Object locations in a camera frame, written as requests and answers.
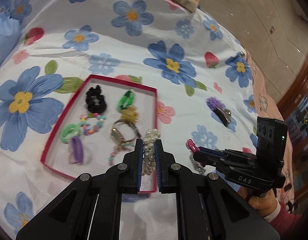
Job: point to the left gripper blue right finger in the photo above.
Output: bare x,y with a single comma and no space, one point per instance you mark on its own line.
160,161

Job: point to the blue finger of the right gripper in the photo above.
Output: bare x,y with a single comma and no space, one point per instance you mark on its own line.
211,152
211,158

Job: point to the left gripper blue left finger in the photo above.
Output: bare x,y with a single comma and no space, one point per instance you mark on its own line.
137,163

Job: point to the pink hair clip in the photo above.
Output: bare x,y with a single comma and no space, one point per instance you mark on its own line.
191,146

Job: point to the rose gold wristwatch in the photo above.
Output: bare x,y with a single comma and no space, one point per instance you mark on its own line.
124,133

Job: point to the yellow hair claw clip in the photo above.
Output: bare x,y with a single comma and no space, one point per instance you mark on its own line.
130,114

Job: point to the green braided keychain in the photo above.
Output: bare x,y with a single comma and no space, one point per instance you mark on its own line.
126,100

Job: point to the black scrunchie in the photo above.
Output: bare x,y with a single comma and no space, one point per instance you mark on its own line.
95,100

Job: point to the red jewelry tray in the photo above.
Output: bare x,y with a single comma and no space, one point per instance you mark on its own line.
97,147

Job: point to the person's right hand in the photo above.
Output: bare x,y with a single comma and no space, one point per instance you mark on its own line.
267,205

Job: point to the black glitter hair clip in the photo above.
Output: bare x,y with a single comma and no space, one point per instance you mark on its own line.
224,115

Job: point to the purple fluffy scrunchie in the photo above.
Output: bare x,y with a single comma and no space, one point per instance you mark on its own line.
214,103

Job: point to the person's pink sleeve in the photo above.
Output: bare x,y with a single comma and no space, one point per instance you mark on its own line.
283,221

